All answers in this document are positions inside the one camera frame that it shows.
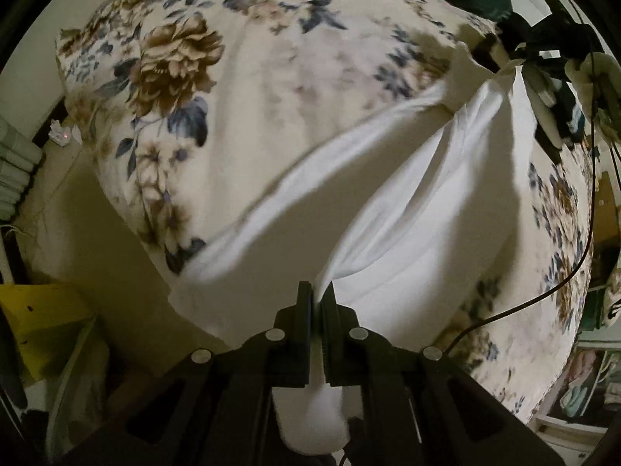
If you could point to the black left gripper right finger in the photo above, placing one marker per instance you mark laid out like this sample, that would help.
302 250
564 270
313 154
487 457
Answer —
419 408

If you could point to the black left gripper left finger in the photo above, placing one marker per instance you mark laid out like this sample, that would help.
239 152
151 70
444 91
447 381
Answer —
213 408

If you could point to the white t-shirt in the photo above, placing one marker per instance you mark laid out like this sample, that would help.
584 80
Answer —
399 216

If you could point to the black grey striped folded garment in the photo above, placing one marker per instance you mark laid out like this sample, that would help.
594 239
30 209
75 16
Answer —
555 106

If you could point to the floral bed blanket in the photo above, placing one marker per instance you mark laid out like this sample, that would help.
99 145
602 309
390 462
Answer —
193 110

